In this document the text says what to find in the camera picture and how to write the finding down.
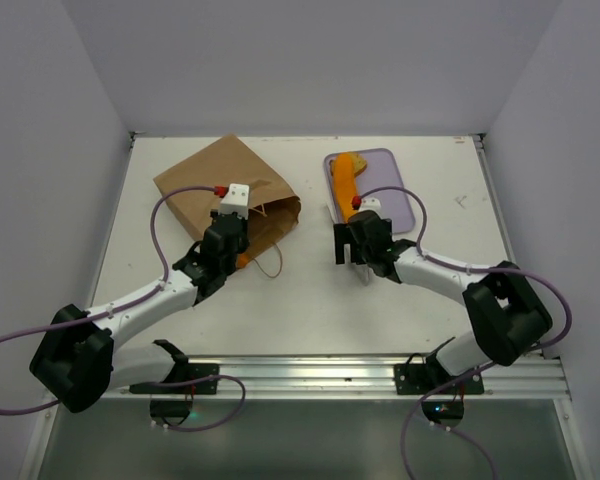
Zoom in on steel kitchen tongs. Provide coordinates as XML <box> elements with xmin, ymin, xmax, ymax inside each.
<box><xmin>324</xmin><ymin>203</ymin><xmax>371</xmax><ymax>286</ymax></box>

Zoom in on brown paper bag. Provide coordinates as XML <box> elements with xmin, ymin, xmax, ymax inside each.
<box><xmin>154</xmin><ymin>134</ymin><xmax>301</xmax><ymax>263</ymax></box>

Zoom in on long orange bread loaf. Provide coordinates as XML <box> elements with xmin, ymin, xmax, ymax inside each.
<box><xmin>331</xmin><ymin>152</ymin><xmax>358</xmax><ymax>223</ymax></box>

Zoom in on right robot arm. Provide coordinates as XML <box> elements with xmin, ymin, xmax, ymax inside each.
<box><xmin>333</xmin><ymin>210</ymin><xmax>553</xmax><ymax>393</ymax></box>

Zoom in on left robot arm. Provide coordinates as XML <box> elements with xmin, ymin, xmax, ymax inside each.
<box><xmin>29</xmin><ymin>213</ymin><xmax>248</xmax><ymax>413</ymax></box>

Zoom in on small orange bread roll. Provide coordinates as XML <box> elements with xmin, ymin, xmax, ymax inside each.
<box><xmin>236</xmin><ymin>253</ymin><xmax>251</xmax><ymax>269</ymax></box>

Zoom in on lilac plastic tray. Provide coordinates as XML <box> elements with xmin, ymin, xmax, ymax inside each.
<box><xmin>323</xmin><ymin>148</ymin><xmax>416</xmax><ymax>234</ymax></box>

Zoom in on toast slice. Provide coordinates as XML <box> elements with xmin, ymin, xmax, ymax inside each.
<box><xmin>351</xmin><ymin>152</ymin><xmax>368</xmax><ymax>176</ymax></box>

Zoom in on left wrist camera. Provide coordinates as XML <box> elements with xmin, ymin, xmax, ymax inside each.
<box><xmin>218</xmin><ymin>183</ymin><xmax>250</xmax><ymax>219</ymax></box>

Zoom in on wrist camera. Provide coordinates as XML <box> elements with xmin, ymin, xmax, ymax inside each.
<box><xmin>218</xmin><ymin>183</ymin><xmax>250</xmax><ymax>219</ymax></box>
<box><xmin>351</xmin><ymin>196</ymin><xmax>382</xmax><ymax>215</ymax></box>

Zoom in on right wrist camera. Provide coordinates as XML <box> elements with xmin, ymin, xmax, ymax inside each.
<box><xmin>351</xmin><ymin>196</ymin><xmax>382</xmax><ymax>215</ymax></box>

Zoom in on aluminium mounting rail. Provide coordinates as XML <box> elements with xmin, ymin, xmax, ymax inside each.
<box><xmin>99</xmin><ymin>355</ymin><xmax>566</xmax><ymax>401</ymax></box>

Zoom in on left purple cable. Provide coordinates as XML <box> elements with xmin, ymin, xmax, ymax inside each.
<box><xmin>0</xmin><ymin>183</ymin><xmax>246</xmax><ymax>432</ymax></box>

